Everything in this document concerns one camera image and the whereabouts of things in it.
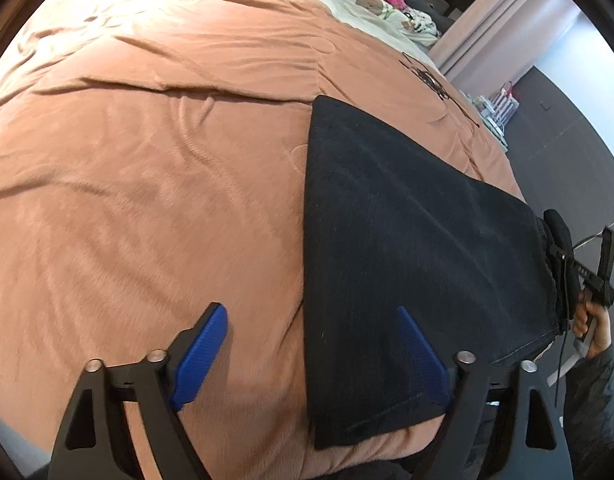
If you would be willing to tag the striped bag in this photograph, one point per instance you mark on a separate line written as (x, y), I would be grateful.
(504, 105)

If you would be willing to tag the white bedside drawer cabinet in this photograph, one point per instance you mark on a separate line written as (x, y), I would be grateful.
(487, 120)

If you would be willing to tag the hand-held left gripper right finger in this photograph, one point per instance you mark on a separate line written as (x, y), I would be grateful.
(422, 360)

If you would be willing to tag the white patterned cloth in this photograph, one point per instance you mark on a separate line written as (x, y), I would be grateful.
(422, 22)

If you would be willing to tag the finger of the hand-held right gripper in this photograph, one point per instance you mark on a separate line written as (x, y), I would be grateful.
(567, 285)

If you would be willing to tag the cream printed quilt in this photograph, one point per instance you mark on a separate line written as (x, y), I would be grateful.
(347, 5)

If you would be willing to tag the person's right hand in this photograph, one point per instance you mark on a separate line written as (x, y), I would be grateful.
(599, 332)

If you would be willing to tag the black pants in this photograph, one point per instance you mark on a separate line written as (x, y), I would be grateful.
(397, 235)

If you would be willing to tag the pink curtain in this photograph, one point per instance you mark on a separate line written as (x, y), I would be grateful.
(487, 25)

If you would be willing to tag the orange blanket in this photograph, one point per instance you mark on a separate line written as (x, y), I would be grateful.
(137, 185)

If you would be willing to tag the person's right forearm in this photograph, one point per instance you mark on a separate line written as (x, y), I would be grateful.
(587, 410)

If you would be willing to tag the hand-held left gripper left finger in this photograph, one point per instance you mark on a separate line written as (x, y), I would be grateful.
(202, 355)

